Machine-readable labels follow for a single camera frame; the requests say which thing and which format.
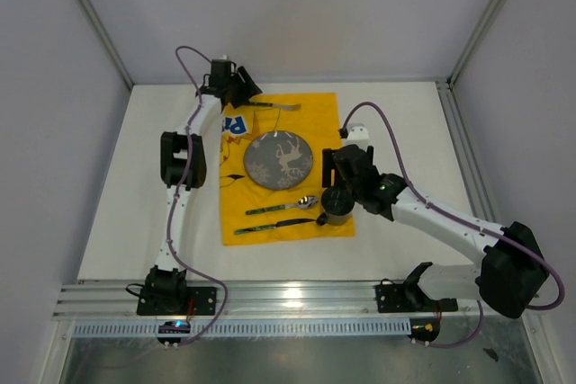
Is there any yellow Pikachu cloth placemat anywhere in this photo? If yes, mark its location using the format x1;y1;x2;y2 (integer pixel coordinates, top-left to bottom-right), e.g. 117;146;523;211
220;93;355;246

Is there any dark green mug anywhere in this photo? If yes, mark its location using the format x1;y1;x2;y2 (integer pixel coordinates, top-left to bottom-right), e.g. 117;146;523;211
316;186;355;227

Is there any fork with green handle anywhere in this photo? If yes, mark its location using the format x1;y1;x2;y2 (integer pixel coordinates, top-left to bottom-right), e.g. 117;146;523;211
247;102;302;112

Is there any spoon with green handle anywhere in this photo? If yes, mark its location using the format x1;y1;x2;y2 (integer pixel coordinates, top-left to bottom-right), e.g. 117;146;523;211
245;195;319;216

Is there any grey reindeer plate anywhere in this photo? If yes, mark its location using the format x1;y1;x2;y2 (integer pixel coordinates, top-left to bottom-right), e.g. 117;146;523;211
243;130;314;191

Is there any knife with green handle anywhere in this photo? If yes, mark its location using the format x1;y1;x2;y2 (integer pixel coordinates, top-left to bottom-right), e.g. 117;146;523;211
234;218;316;236

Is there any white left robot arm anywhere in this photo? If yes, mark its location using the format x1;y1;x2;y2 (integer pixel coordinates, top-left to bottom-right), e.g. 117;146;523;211
140;58;261;314

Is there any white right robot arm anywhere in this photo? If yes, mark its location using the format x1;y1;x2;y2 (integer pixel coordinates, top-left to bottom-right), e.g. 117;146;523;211
318;128;550;318

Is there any right controller board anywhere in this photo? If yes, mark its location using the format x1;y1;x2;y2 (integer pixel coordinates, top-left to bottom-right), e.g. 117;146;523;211
408;317;441;344

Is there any controller board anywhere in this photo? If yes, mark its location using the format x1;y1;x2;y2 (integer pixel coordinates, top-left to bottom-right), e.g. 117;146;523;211
157;319;191;345
408;317;441;344

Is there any left controller board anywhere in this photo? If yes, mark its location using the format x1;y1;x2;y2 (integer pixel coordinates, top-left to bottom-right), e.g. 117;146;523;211
157;319;191;345

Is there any aluminium side rail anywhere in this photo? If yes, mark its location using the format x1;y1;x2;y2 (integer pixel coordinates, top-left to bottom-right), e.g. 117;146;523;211
436;81;499;222

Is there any aluminium mounting rail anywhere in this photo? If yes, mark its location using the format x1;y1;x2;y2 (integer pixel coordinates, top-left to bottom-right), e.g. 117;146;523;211
51;278;545;322

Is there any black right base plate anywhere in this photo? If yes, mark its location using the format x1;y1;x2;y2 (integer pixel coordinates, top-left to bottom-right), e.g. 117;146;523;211
374;280;458;313

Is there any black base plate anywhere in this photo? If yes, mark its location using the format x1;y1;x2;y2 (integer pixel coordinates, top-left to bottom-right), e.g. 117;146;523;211
374;280;458;313
136;286;218;317

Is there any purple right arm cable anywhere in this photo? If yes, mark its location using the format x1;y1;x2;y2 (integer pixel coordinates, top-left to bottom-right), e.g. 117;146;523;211
339;102;566;349

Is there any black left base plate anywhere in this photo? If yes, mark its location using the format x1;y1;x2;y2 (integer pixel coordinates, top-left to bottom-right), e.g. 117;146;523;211
136;286;218;317

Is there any slotted cable duct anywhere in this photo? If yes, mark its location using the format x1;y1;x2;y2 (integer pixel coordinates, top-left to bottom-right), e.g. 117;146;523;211
71;317;410;338

